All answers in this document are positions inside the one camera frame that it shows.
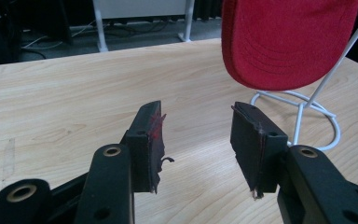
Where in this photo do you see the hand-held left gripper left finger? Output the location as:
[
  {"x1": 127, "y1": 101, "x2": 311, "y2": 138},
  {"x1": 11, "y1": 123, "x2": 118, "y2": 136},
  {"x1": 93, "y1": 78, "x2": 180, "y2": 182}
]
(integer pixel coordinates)
[{"x1": 125, "y1": 100, "x2": 175, "y2": 195}]

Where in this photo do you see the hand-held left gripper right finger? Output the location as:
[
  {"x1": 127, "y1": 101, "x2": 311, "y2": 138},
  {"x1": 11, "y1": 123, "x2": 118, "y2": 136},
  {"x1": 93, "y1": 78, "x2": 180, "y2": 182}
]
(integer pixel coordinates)
[{"x1": 229, "y1": 101, "x2": 289, "y2": 201}]

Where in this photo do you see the white wire hat rack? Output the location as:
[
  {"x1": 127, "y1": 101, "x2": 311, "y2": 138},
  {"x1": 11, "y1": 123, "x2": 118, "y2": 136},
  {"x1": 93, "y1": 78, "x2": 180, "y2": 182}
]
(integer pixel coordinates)
[{"x1": 249, "y1": 2, "x2": 358, "y2": 153}]

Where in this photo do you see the red baseball cap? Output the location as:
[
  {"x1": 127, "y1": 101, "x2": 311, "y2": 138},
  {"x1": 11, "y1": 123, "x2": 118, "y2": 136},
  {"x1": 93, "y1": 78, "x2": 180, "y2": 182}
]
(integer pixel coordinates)
[{"x1": 220, "y1": 0, "x2": 358, "y2": 92}]

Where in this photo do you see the dark equipment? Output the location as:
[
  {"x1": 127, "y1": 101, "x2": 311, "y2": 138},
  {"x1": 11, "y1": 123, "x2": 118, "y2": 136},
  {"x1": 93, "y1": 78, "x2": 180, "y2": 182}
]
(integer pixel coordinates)
[{"x1": 0, "y1": 0, "x2": 73, "y2": 67}]

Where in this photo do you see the white floor cable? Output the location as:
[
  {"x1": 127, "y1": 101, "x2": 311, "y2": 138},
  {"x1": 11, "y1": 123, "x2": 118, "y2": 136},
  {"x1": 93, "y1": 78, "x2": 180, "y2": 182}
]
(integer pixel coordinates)
[{"x1": 21, "y1": 19, "x2": 98, "y2": 51}]

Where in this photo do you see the white desk frame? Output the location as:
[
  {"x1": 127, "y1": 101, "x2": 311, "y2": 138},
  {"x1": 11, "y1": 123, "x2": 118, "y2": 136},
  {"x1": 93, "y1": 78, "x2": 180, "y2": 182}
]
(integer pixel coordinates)
[{"x1": 91, "y1": 0, "x2": 197, "y2": 53}]

